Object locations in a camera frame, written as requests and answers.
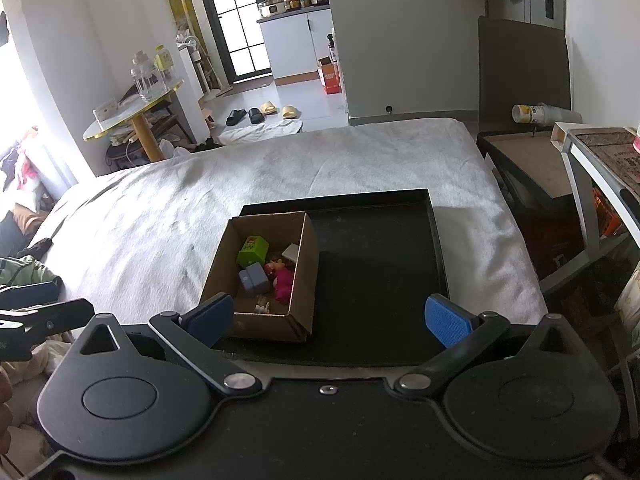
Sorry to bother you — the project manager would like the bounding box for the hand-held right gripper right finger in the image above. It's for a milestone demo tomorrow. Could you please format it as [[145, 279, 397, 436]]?
[[394, 294, 588, 401]]

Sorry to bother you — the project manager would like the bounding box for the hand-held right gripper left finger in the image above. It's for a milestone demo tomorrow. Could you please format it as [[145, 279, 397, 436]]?
[[67, 293, 263, 395]]

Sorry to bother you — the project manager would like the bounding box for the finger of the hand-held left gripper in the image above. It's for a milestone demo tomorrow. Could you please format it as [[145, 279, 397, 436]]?
[[0, 281, 62, 311], [0, 298, 96, 333]]

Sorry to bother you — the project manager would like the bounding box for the lilac toy block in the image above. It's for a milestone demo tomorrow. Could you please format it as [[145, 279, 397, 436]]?
[[238, 262, 271, 295]]

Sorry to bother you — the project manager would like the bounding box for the green toy block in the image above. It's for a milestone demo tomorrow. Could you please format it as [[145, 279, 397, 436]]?
[[236, 236, 270, 268]]

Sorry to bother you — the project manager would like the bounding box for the black tray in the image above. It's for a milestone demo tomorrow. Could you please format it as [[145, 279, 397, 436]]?
[[210, 188, 451, 367]]

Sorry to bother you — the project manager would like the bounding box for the pink toy figurine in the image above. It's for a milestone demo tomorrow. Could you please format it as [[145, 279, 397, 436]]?
[[272, 267, 296, 305]]

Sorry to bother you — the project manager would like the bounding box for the brown cardboard box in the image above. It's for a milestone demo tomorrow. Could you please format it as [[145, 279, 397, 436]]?
[[199, 211, 321, 343]]

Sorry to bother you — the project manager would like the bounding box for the person's left hand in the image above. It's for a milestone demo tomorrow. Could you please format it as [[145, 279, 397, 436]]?
[[0, 372, 13, 443]]

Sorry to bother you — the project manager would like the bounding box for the green garment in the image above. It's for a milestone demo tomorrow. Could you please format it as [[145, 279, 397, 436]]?
[[0, 255, 63, 291]]

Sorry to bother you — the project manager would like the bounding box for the pile of clothes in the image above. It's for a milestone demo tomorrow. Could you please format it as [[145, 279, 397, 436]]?
[[0, 130, 56, 241]]

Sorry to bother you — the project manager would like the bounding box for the black side table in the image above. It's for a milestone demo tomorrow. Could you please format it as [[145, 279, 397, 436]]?
[[476, 130, 586, 271]]

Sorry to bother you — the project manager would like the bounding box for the white floor mat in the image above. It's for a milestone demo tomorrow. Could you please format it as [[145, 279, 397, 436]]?
[[212, 119, 305, 146]]

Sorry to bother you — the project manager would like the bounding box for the orange crate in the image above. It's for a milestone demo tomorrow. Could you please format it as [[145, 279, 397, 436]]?
[[592, 187, 626, 238]]

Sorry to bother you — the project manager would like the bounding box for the white desk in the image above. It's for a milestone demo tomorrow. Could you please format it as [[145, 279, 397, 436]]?
[[537, 122, 640, 301]]

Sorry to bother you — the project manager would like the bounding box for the round gold-edged table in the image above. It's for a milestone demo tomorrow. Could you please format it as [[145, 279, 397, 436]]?
[[82, 78, 185, 163]]

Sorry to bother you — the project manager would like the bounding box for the stack of paper cups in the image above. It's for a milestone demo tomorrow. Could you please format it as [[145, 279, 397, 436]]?
[[511, 102, 583, 126]]

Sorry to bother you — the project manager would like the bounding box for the clear glass bottle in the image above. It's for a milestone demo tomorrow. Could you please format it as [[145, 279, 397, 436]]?
[[131, 52, 156, 102]]

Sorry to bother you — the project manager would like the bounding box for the yellow-green bottle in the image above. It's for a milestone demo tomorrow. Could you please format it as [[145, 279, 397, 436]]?
[[154, 45, 173, 86]]

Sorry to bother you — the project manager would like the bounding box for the orange cardboard box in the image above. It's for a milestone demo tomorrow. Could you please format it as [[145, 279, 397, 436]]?
[[317, 57, 343, 96]]

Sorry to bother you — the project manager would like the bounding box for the grey chair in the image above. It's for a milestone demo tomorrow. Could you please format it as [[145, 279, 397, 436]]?
[[477, 15, 573, 133]]

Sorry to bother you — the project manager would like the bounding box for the white kitchen cabinet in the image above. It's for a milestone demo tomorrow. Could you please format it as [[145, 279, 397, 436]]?
[[257, 5, 337, 81]]

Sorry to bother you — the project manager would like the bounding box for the black-framed glass door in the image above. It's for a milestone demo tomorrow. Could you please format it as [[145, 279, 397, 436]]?
[[192, 0, 275, 78]]

